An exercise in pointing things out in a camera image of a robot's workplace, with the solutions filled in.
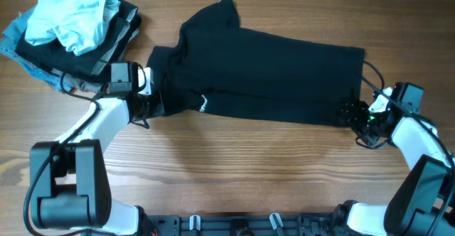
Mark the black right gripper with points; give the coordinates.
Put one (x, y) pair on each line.
(351, 114)

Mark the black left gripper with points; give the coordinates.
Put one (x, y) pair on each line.
(156, 101)

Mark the black t-shirt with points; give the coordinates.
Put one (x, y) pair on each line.
(218, 67)

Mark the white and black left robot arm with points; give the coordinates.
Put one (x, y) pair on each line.
(69, 188)

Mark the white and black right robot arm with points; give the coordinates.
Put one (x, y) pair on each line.
(424, 203)

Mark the folded grey garment in stack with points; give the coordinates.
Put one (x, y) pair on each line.
(71, 83)

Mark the folded black garment in stack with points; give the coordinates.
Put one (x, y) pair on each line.
(88, 66)

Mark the light blue crumpled garment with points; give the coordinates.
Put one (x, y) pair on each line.
(79, 25)

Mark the folded blue denim jeans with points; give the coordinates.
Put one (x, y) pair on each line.
(9, 40)

